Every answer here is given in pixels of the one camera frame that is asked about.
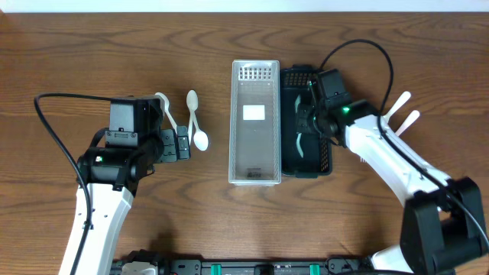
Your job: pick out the white label in basket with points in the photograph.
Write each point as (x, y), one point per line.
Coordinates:
(253, 112)

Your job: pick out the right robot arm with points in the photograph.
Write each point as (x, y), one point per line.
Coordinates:
(443, 223)

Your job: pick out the clear plastic basket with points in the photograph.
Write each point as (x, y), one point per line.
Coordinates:
(255, 146)

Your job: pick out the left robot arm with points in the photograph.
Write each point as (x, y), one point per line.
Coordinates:
(118, 157)

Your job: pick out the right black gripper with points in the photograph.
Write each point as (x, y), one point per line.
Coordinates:
(306, 120)

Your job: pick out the white fork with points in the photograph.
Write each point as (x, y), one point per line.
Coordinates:
(400, 102)

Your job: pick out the white spoon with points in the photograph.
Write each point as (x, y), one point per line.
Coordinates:
(410, 119)
(165, 105)

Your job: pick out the white spoon bowl up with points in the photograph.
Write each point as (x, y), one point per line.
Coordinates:
(192, 104)

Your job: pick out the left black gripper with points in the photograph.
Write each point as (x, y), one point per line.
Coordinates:
(168, 145)

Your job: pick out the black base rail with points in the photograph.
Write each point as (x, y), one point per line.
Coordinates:
(147, 262)

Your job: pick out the white spoon bowl down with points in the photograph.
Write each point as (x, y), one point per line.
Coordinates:
(200, 138)

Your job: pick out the pale green fork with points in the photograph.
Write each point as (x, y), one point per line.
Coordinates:
(299, 135)

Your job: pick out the black plastic basket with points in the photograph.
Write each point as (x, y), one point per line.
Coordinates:
(317, 160)

